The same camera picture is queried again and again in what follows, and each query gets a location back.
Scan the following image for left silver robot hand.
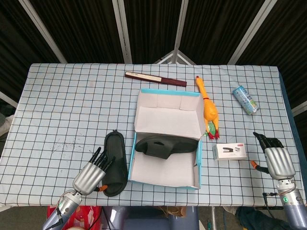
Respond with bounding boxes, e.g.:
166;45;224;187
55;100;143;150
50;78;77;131
72;146;116;196

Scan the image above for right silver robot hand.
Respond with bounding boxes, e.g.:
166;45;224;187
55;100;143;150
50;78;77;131
250;131;296;180

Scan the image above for black rubber slipper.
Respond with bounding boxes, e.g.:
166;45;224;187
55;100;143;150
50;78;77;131
135;137;199;161
102;129;128;197

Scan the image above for light blue shoe box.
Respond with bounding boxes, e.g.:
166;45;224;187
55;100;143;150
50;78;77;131
127;88;204;190

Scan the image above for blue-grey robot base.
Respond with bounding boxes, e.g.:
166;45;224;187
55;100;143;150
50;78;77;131
102;206;199;230

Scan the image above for white stapler box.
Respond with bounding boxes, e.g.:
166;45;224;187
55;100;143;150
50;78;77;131
212;143;248;161

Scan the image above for red patterned bag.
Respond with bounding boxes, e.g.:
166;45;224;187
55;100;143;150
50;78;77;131
47;205;103;230

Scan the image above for blue jeans leg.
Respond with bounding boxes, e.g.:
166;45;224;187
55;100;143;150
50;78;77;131
236;206;288;230

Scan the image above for blue green drink can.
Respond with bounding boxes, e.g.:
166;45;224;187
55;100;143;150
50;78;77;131
232;86;260;116

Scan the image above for green plastic packet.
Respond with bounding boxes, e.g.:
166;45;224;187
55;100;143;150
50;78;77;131
203;119;218;137

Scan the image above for blue checked tablecloth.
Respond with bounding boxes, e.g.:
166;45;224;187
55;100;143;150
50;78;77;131
0;63;303;207

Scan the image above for white table leg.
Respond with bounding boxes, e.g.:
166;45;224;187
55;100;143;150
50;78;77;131
211;206;217;230

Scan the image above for yellow rubber chicken toy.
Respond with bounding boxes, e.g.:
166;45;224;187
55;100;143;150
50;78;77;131
194;75;220;140

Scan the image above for brown paper bag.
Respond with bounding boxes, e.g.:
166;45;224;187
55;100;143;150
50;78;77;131
157;206;187;218

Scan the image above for white cloth bundle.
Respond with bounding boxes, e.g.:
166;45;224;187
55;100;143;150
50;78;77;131
0;114;14;136

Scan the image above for dark red folding fan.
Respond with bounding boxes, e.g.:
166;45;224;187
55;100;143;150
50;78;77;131
124;71;188;87

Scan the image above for dark pleated curtain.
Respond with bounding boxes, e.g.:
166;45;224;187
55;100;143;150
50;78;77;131
0;0;307;115

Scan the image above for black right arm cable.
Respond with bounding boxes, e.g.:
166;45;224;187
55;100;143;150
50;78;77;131
262;191;279;211

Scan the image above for black floor cable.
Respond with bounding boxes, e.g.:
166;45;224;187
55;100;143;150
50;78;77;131
94;206;113;230

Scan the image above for white metal frame post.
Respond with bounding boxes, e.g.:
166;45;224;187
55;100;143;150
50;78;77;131
173;0;190;64
0;90;19;108
227;0;274;65
18;0;68;64
112;0;133;64
291;100;307;116

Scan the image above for white triangular metal frame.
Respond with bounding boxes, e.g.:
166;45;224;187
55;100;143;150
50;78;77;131
153;49;198;65

